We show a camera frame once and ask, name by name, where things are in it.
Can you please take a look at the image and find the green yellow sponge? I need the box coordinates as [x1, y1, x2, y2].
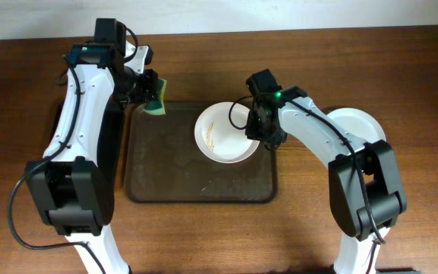
[144, 78, 167, 116]

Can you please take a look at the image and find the pink white plate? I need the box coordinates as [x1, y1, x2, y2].
[194, 102, 259, 164]

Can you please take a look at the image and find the brown serving tray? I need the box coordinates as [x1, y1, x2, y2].
[124, 102, 278, 203]

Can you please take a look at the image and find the white plate with stain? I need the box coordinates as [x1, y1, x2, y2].
[328, 108, 386, 143]

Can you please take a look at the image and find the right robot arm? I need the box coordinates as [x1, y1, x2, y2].
[245, 86, 408, 273]

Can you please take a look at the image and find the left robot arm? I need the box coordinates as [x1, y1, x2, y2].
[19, 42, 167, 273]

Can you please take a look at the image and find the black tray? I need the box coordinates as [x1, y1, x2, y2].
[53, 102, 127, 191]

